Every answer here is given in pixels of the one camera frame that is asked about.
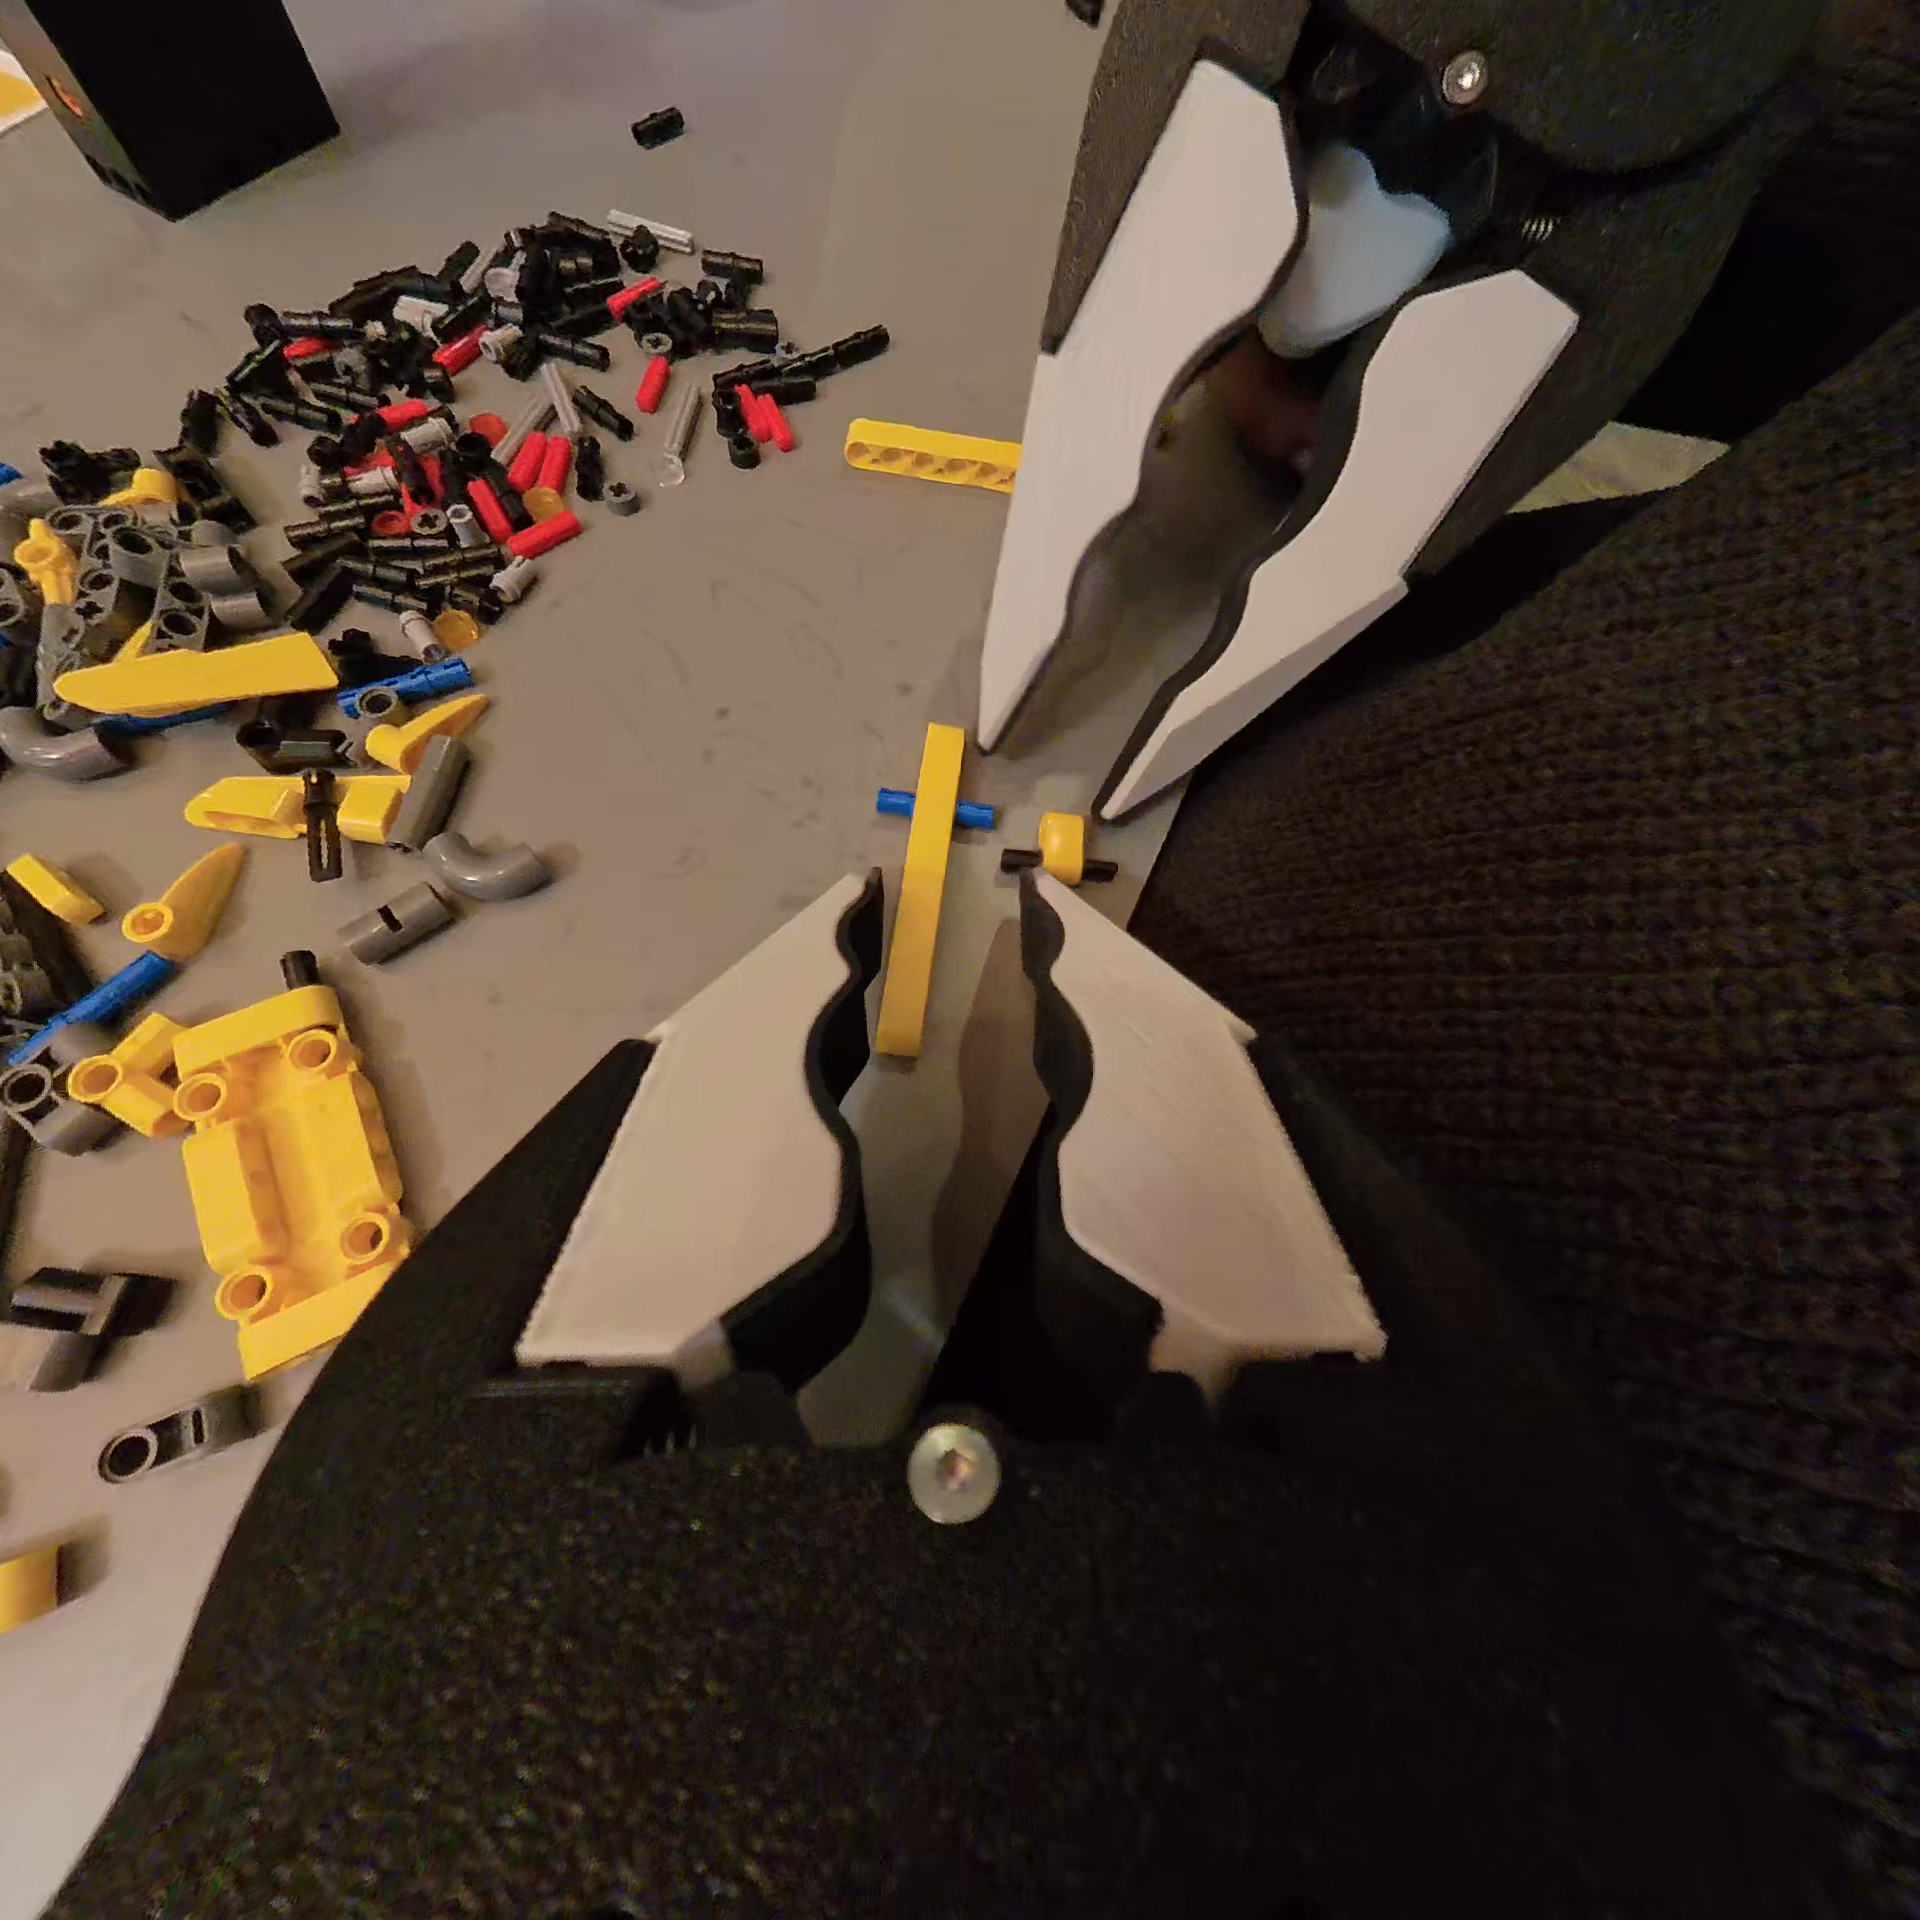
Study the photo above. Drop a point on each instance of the short yellow toy connector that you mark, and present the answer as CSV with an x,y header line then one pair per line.
x,y
1061,844

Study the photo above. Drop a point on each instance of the grey elbow pipe piece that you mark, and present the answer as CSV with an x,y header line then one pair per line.
x,y
480,866

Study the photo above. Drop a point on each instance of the yellow frame block with holes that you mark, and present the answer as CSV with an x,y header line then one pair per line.
x,y
285,1184

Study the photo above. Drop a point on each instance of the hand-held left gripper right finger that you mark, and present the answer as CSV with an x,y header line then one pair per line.
x,y
1202,1184

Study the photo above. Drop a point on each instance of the pile of black red pins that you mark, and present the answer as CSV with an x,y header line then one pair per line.
x,y
543,529

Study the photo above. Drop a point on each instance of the blue toy pin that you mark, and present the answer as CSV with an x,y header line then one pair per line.
x,y
975,815

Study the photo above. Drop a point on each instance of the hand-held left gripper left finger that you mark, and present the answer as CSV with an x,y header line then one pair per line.
x,y
704,1184

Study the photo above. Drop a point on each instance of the long yellow toy beam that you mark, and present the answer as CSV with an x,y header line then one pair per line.
x,y
917,932
931,455

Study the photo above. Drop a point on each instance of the black cardboard box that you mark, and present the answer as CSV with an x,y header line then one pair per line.
x,y
181,90

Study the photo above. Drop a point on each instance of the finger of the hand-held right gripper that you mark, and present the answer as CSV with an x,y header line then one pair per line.
x,y
1411,450
1110,375

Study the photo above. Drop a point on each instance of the pile of yellow grey bricks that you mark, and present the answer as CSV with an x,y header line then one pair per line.
x,y
195,674

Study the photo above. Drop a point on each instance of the person's dark knit sweater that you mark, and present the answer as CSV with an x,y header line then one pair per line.
x,y
1575,902

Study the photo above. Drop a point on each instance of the black toy pin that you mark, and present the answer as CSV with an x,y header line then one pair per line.
x,y
1019,857
658,126

